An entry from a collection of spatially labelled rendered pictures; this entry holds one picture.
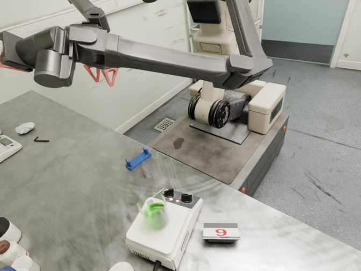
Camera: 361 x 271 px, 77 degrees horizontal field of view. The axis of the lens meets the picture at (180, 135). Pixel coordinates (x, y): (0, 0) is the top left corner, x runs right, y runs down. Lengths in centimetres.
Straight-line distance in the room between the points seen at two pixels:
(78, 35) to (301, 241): 70
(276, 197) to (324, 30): 219
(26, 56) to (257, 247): 70
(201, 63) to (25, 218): 72
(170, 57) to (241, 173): 86
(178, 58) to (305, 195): 136
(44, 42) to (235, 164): 106
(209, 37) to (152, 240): 97
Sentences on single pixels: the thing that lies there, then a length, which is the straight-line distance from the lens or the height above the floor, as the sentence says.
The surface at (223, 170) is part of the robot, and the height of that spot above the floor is 37.
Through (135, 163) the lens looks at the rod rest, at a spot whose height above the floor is 76.
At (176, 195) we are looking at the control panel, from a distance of 68.
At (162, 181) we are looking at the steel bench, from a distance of 77.
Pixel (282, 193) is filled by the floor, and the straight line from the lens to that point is 170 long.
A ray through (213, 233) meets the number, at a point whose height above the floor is 78.
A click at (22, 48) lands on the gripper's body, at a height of 122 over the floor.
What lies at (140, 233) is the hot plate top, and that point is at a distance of 59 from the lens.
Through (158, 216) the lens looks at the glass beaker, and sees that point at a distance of 53.
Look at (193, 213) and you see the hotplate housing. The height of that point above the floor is 81.
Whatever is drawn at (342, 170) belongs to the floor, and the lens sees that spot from 196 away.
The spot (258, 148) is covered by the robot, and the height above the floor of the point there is 36.
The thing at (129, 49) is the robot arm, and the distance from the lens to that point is 57.
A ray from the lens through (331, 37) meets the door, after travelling 330.
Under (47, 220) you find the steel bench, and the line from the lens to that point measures 85.
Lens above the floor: 134
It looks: 39 degrees down
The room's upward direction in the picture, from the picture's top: 10 degrees counter-clockwise
